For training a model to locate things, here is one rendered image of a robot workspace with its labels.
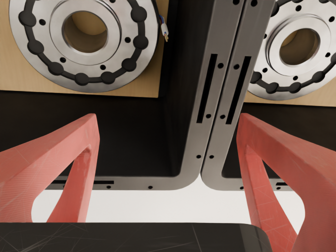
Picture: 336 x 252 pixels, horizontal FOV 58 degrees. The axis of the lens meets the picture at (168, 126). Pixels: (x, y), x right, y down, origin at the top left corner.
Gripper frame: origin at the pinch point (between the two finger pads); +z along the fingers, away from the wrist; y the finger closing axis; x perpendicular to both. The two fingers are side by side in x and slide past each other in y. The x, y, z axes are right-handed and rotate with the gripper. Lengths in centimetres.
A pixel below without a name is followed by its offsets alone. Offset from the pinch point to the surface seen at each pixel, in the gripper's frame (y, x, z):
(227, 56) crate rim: -3.1, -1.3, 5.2
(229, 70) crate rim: -3.3, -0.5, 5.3
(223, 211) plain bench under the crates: -11, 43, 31
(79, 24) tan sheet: 7.0, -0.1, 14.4
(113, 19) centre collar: 3.6, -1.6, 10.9
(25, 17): 9.6, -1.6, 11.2
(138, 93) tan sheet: 2.8, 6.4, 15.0
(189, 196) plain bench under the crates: -4.1, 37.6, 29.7
